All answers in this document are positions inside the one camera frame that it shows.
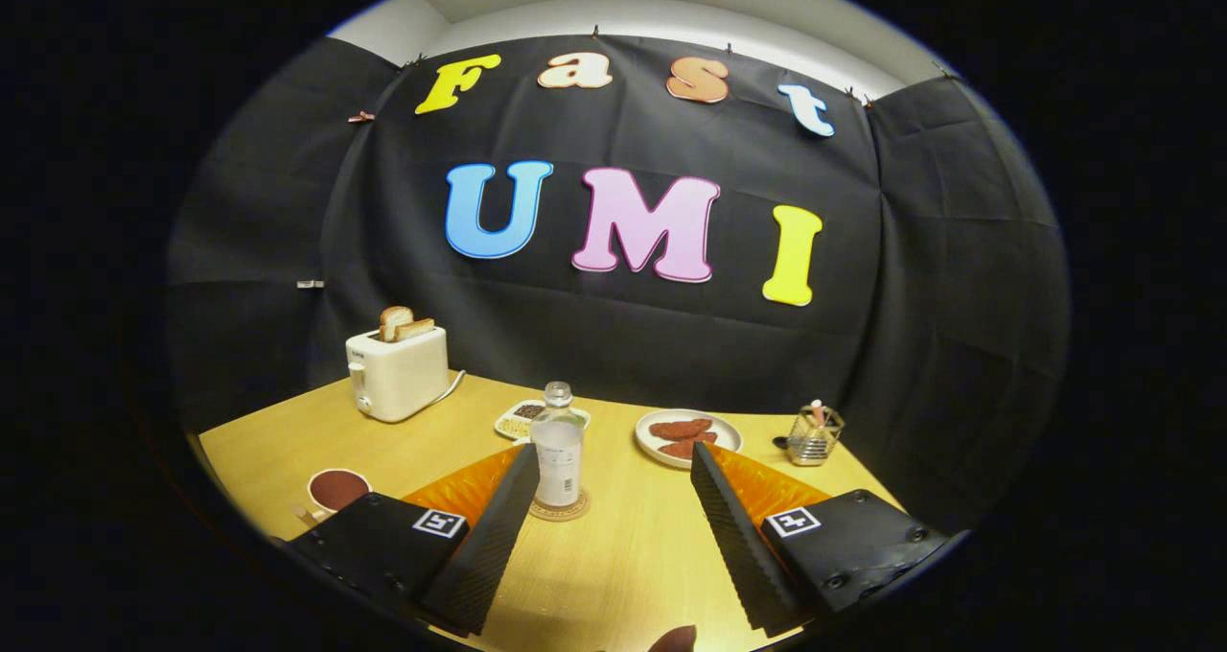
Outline white toaster cable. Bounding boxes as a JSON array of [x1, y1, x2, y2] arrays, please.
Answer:
[[422, 369, 467, 413]]

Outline cream toaster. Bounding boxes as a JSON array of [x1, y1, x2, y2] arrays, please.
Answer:
[[345, 326, 451, 424]]

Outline glass utensil holder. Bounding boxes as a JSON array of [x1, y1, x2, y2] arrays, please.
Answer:
[[786, 399, 846, 467]]

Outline white divided seed dish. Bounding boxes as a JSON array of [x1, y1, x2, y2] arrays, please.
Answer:
[[494, 399, 591, 442]]

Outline cream cup with wooden handle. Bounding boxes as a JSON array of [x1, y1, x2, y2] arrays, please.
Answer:
[[292, 468, 373, 528]]

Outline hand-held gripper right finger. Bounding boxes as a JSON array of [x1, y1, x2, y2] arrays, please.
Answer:
[[690, 441, 950, 639]]

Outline white round plate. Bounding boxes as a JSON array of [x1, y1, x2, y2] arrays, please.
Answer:
[[635, 408, 744, 470]]

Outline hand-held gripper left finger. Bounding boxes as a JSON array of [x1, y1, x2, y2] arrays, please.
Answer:
[[288, 443, 541, 637]]

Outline wooden table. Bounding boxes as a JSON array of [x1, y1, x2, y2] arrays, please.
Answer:
[[197, 374, 902, 652]]

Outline clear juice bottle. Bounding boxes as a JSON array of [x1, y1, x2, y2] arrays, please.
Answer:
[[529, 381, 587, 509]]

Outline round wooden coaster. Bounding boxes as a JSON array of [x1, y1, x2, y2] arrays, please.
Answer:
[[527, 489, 591, 523]]

